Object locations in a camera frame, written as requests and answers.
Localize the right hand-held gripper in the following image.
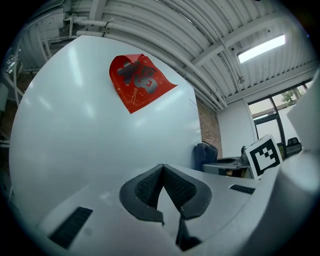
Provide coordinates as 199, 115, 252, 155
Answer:
202, 134, 284, 181

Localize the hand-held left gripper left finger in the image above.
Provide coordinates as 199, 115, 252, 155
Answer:
36, 164, 186, 256

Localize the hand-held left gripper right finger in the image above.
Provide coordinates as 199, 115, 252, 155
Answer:
163, 164, 261, 252

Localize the dark blue cleaning cloth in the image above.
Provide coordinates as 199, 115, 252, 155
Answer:
195, 141, 218, 172

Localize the grey refrigerator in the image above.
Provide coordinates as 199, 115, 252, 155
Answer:
8, 34, 202, 226

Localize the black-framed window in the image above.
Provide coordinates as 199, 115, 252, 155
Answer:
247, 79, 315, 161

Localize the black office chair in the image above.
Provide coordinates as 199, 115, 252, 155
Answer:
286, 137, 302, 157

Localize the red paper decoration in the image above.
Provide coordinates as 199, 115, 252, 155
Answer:
108, 53, 179, 115

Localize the long ceiling light panel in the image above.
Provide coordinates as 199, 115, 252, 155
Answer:
237, 34, 286, 64

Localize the white metal shelving rack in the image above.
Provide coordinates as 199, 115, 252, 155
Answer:
0, 37, 33, 141

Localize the shiny clear plastic bundle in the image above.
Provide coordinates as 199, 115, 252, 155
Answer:
4, 53, 22, 75

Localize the grey fisheye camera module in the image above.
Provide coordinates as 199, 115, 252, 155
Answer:
240, 146, 250, 163

